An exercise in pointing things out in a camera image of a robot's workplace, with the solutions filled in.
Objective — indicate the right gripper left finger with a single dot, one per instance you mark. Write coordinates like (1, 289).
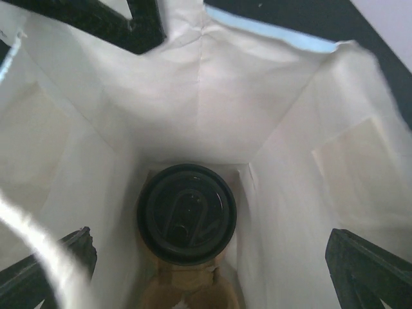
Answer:
(24, 284)

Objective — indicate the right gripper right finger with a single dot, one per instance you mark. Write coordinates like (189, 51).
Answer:
(365, 275)

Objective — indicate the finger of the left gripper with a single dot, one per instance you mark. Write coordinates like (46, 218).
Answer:
(139, 34)

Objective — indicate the light blue paper bag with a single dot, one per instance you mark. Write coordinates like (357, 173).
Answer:
(313, 140)

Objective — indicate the brown cardboard cup carrier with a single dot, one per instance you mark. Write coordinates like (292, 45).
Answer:
(198, 286)

